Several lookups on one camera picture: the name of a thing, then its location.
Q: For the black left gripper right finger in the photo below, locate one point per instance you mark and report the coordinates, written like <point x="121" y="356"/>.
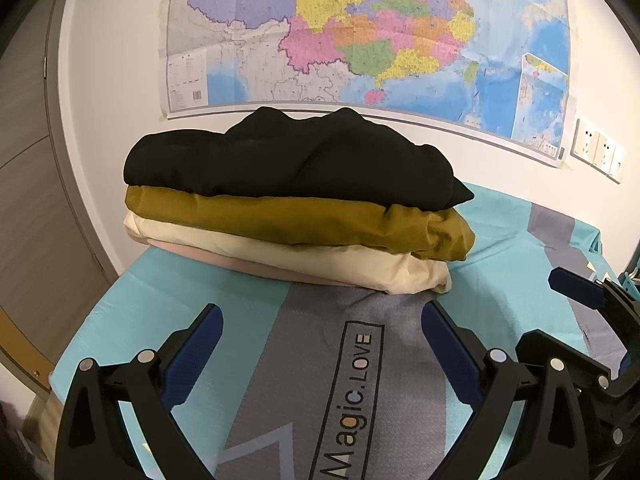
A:
<point x="550" y="441"/>

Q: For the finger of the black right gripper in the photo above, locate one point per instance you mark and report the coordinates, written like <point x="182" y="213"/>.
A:
<point x="571" y="285"/>

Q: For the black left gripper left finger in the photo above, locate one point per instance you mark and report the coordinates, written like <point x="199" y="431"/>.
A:
<point x="93" y="441"/>

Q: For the black garment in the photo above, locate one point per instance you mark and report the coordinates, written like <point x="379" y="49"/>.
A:
<point x="339" y="155"/>

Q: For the blue perforated plastic basket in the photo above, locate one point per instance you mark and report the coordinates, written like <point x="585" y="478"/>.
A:
<point x="629" y="279"/>

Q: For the grey wardrobe door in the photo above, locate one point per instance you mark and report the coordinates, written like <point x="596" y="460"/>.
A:
<point x="50" y="277"/>

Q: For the cream folded garment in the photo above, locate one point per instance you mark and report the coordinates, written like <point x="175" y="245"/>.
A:
<point x="346" y="266"/>

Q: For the teal grey bed sheet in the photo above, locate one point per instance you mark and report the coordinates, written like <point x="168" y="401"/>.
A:
<point x="332" y="382"/>

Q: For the mustard brown folded garment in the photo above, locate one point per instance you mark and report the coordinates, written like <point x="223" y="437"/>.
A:
<point x="439" y="235"/>

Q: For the pink folded garment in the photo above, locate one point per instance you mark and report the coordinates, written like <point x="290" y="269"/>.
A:
<point x="277" y="264"/>

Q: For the white wall socket panel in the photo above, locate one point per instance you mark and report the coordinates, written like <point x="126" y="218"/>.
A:
<point x="599" y="151"/>

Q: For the colourful wall map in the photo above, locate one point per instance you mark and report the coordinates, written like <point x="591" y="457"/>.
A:
<point x="488" y="67"/>

